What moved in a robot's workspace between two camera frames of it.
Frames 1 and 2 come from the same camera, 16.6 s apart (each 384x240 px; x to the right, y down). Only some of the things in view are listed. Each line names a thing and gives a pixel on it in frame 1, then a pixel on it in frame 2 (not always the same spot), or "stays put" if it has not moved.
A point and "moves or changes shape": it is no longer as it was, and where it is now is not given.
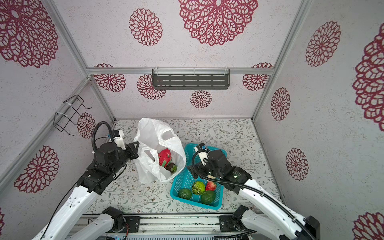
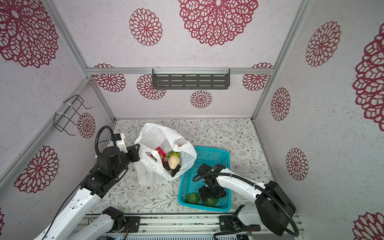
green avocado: x=185 y=193 → x=193 y=198
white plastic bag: x=151 y=136 moves or changes shape
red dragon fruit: x=164 y=157 → x=162 y=155
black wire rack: x=61 y=120 stays put
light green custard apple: x=198 y=188 → x=173 y=153
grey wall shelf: x=190 y=78 stays put
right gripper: x=199 y=167 → x=203 y=194
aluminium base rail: x=230 y=227 stays put
